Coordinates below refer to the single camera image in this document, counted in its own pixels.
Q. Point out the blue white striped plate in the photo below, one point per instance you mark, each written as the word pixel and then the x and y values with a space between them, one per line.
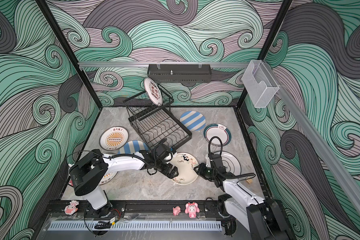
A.
pixel 193 120
pixel 132 147

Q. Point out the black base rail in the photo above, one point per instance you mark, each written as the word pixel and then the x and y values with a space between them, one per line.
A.
pixel 208 208

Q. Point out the orange sunburst plate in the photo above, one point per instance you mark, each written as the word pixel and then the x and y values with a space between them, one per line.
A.
pixel 107 178
pixel 114 138

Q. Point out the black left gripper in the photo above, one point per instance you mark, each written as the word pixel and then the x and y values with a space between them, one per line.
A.
pixel 167 172

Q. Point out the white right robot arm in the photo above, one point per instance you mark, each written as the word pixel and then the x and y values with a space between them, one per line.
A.
pixel 265 219

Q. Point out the white green line plate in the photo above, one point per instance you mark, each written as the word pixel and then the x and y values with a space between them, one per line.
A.
pixel 231 163

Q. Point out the white slotted cable duct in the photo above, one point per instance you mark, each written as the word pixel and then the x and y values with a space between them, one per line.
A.
pixel 139 226

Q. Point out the black frame post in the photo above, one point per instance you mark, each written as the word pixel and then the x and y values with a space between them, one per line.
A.
pixel 68 50

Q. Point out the clear plastic wall holder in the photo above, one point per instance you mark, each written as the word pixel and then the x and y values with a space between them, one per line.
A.
pixel 260 83

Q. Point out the red character pattern plate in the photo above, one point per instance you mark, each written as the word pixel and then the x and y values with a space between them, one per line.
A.
pixel 153 92

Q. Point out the black wire dish rack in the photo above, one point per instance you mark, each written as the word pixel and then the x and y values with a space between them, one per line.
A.
pixel 154 123

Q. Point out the blue white striped plate right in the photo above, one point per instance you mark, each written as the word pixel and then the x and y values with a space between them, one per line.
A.
pixel 193 120

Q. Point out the pink flat figure sticker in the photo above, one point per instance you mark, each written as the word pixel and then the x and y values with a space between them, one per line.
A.
pixel 72 207

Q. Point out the cream floral plate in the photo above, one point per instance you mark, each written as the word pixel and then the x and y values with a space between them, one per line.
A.
pixel 185 163

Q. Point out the orange sunburst plate lower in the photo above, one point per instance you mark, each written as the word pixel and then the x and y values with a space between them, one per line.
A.
pixel 107 178

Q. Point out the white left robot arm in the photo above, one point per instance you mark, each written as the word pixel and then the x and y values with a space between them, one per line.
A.
pixel 89 171

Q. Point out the small pink pig toy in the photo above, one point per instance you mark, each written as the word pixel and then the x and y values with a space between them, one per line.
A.
pixel 176 210

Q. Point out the orange sunburst plate upper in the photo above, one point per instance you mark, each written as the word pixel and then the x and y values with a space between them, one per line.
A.
pixel 114 138

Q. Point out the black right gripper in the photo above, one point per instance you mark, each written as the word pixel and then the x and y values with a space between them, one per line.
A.
pixel 200 170

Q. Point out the aluminium wall rail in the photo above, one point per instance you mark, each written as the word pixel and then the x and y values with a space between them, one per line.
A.
pixel 126 64

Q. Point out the large pink pig toy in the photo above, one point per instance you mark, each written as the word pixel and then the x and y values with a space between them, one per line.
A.
pixel 192 209

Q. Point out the green red rimmed white plate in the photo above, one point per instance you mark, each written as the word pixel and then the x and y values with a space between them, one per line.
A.
pixel 217 130

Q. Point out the blue white striped plate left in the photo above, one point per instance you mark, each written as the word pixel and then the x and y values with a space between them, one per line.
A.
pixel 132 147

